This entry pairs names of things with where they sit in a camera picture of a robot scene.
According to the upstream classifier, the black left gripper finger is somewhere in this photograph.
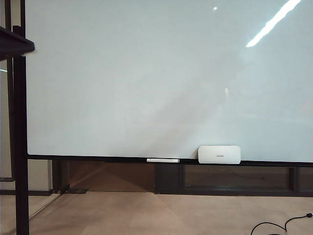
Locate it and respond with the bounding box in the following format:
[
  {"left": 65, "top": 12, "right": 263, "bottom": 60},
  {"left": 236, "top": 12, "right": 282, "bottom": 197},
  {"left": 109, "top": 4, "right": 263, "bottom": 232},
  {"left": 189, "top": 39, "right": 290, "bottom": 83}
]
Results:
[{"left": 0, "top": 25, "right": 35, "bottom": 61}]

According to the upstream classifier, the white glass whiteboard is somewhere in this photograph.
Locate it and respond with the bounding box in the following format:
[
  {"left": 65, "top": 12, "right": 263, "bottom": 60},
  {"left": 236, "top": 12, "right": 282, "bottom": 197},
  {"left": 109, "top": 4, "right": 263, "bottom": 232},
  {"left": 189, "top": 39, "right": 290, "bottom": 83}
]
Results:
[{"left": 25, "top": 0, "right": 313, "bottom": 163}]

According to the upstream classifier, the white capped marker pen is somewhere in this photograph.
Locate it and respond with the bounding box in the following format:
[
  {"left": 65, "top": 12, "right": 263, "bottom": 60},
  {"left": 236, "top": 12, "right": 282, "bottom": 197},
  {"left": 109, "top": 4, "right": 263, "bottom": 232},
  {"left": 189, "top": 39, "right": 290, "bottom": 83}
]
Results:
[{"left": 146, "top": 158, "right": 180, "bottom": 164}]

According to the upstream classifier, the black marker tray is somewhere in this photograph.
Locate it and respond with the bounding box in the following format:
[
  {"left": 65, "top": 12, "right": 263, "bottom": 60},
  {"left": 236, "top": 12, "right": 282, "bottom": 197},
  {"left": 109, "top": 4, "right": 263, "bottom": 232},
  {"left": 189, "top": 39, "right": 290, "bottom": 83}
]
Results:
[{"left": 105, "top": 158, "right": 272, "bottom": 167}]

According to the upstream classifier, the white rectangular whiteboard eraser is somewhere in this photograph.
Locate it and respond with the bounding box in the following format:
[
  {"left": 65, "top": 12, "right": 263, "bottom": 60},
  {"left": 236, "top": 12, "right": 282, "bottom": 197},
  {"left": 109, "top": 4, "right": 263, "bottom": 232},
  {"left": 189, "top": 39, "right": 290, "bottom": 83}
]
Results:
[{"left": 197, "top": 145, "right": 242, "bottom": 165}]

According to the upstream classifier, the thin black metal rail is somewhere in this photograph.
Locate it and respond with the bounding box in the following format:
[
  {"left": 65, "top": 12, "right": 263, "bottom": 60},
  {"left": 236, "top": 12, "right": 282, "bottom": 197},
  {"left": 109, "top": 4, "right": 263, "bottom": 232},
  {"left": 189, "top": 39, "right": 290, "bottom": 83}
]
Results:
[{"left": 0, "top": 0, "right": 16, "bottom": 182}]

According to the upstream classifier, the black whiteboard stand frame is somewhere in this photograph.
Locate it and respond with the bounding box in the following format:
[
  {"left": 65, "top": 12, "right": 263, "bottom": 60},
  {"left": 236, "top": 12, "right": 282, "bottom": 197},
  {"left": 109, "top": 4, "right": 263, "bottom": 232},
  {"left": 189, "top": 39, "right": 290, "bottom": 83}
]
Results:
[{"left": 13, "top": 0, "right": 30, "bottom": 235}]

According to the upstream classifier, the black post with floor plate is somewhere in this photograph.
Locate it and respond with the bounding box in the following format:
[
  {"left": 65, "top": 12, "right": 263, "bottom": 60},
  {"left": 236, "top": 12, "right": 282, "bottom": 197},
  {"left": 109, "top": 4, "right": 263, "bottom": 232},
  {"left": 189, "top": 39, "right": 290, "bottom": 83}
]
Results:
[{"left": 52, "top": 159, "right": 90, "bottom": 194}]

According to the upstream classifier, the black power cable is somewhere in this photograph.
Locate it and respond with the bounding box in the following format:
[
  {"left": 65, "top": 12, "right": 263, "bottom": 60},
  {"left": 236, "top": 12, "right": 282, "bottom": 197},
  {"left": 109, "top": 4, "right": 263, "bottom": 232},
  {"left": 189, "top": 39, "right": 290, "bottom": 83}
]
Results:
[{"left": 250, "top": 212, "right": 313, "bottom": 235}]

